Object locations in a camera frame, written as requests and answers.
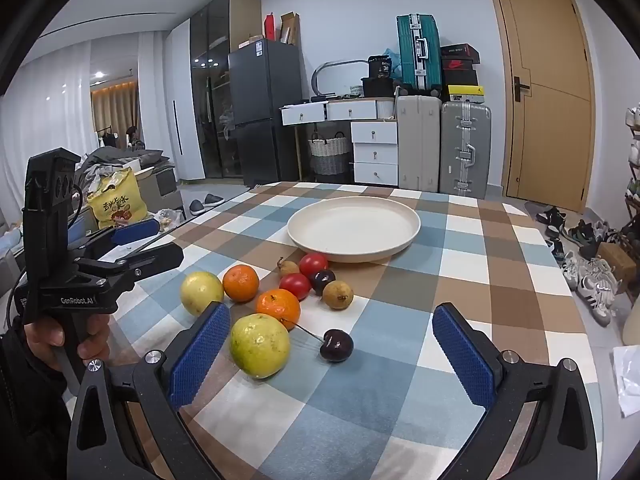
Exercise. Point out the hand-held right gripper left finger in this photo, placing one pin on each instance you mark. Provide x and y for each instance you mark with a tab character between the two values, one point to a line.
200	355

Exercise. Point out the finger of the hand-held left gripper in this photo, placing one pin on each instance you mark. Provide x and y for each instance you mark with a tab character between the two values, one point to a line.
135	230
150	260

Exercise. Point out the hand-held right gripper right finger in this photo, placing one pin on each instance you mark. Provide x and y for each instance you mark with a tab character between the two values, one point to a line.
462	360

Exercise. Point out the yellow-green guava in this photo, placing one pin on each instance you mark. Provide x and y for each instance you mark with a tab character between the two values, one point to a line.
201	292
260	345

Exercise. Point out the orange mandarin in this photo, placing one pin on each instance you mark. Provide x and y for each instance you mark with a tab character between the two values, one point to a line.
278	308
241	283

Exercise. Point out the small brown pear with stem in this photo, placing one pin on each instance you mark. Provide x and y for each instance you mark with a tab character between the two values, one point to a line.
288	267

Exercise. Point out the dark cherry with stem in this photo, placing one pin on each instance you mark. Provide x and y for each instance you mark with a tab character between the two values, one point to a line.
336	346

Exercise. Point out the dark purple plum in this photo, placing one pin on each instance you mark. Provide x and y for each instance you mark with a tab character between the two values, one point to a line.
322	281

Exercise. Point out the cream round plate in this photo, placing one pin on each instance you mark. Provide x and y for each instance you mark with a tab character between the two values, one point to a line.
352	225

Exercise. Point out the person's left forearm black sleeve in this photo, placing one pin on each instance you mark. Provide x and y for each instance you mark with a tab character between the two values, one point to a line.
25	410

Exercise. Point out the person's left hand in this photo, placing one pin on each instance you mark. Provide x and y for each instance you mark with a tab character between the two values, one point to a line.
42	337

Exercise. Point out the clear snack packet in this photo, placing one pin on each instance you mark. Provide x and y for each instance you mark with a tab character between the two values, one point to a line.
167	219

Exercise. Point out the yellow snack bag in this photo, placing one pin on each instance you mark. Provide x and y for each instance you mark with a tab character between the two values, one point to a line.
117	200

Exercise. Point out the grey slipper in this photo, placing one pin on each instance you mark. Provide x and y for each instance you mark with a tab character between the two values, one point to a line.
196	206
214	199

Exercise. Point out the pile of grey bedding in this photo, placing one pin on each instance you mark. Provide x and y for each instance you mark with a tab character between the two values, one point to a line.
115	157

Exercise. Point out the checkered tablecloth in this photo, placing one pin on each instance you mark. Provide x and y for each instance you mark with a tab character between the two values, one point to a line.
400	310

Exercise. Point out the red tomato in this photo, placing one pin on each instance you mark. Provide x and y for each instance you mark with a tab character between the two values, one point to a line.
313	263
295	286

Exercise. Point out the white sheer curtain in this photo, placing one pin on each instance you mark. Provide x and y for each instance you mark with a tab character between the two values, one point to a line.
45	120

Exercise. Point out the beige curtain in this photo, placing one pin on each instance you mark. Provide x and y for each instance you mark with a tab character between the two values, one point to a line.
115	110

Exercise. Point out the white wardrobe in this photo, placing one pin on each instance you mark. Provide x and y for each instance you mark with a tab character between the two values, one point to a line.
182	100

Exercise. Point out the pile of shoes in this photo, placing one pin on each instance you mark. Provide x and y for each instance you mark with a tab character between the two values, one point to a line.
585	270

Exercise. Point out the dark glass-door cabinet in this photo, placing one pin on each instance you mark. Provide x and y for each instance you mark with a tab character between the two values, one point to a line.
215	85

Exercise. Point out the white plastic bag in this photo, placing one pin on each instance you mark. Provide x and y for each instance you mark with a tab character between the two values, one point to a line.
629	380

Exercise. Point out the dark grey refrigerator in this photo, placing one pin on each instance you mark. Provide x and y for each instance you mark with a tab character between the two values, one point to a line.
265	110

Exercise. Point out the brown cardboard shoe box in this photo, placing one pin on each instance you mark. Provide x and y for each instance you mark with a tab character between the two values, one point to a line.
617	260

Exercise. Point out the woven laundry basket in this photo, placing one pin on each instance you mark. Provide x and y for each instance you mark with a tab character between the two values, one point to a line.
329	152

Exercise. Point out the silver suitcase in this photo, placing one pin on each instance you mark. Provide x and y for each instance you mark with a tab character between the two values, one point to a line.
465	150

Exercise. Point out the beige suitcase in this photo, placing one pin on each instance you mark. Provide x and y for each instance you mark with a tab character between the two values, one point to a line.
419	145

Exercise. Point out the white drawer desk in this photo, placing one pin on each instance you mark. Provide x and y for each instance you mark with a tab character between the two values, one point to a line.
375	155

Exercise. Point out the tall cardboard box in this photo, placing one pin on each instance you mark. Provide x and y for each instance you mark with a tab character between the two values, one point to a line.
289	30

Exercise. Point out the yellow and black shoe box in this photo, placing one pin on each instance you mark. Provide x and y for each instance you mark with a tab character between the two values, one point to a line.
466	94

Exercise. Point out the wooden door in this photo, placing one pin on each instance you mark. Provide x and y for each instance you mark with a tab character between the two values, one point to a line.
545	100

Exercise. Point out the black storage bin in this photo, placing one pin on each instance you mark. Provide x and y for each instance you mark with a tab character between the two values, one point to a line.
377	87

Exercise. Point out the black tub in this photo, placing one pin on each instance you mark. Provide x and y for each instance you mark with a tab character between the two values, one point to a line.
379	66

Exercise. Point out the red and black shoe box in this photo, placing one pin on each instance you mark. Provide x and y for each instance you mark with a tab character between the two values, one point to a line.
459	57

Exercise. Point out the light blue plastic bag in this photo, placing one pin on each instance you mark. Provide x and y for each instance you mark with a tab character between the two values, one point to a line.
394	60

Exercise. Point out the teal suitcase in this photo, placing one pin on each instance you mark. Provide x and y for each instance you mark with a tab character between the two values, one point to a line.
419	55

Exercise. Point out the chrome tube frame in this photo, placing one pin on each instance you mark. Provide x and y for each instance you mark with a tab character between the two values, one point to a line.
320	67

